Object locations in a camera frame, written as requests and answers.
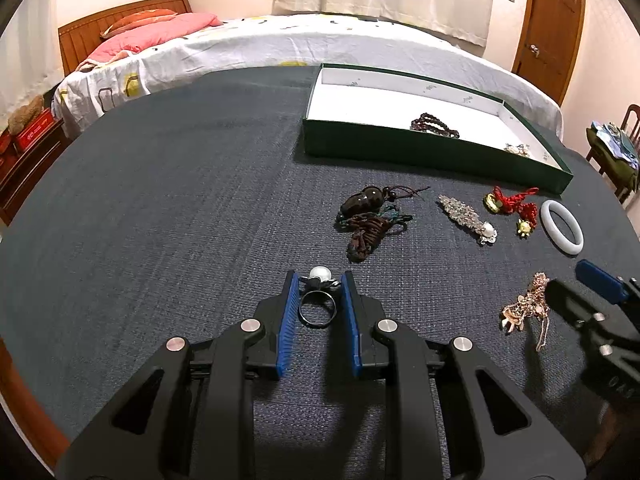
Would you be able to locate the wooden door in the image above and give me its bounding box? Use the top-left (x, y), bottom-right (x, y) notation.
top-left (511, 0), bottom-right (587, 106)

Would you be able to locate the pearl ring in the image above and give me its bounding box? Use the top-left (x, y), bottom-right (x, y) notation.
top-left (298, 266), bottom-right (342, 330)

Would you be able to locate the pink pillow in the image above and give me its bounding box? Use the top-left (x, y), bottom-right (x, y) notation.
top-left (75, 12), bottom-right (223, 72)

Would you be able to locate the pile of clothes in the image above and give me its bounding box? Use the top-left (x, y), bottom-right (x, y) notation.
top-left (586, 120), bottom-right (640, 191)

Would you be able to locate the green jewelry box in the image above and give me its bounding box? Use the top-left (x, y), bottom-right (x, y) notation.
top-left (301, 63), bottom-right (574, 196)

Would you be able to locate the white jade bangle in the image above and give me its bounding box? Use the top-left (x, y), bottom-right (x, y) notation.
top-left (541, 200), bottom-right (585, 257)

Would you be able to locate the red gift box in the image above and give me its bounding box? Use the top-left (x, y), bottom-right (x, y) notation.
top-left (12, 107), bottom-right (56, 153)

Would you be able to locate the wooden nightstand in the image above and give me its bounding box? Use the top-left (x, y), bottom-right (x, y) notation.
top-left (0, 120), bottom-right (71, 226)

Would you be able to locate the orange pillow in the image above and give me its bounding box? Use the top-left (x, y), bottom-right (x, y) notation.
top-left (100, 8), bottom-right (178, 39)

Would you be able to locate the rose gold chain necklace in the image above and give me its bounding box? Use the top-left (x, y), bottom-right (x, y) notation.
top-left (498, 272), bottom-right (553, 352)

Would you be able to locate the wooden headboard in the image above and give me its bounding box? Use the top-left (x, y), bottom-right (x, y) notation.
top-left (57, 0), bottom-right (193, 76)

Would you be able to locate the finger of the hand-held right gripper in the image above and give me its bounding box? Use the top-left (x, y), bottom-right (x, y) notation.
top-left (575, 259), bottom-right (640, 311)
top-left (546, 279), bottom-right (640, 361)

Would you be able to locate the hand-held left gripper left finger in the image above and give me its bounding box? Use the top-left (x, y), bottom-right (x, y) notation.
top-left (55, 270), bottom-right (301, 480)

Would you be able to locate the bed with white printed sheet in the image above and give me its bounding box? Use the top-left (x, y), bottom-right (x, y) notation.
top-left (52, 12), bottom-right (566, 141)

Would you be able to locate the dark red bead bracelet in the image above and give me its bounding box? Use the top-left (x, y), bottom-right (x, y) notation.
top-left (410, 112), bottom-right (461, 140)

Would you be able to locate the brown knotted cord bracelet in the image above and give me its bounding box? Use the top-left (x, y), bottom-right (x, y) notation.
top-left (336, 185), bottom-right (432, 263)

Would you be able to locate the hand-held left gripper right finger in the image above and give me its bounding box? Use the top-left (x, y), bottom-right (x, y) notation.
top-left (341, 270), bottom-right (586, 480)

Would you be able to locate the brown plush toy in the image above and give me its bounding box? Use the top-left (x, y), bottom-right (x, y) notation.
top-left (6, 94), bottom-right (46, 133)

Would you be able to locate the wooden chair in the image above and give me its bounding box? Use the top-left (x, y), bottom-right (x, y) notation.
top-left (585, 104), bottom-right (640, 205)

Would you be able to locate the sheer white curtain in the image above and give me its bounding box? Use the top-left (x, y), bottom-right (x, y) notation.
top-left (0, 0), bottom-right (56, 121)

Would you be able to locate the dark grey tablecloth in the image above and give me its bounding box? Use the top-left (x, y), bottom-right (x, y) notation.
top-left (0, 65), bottom-right (640, 480)

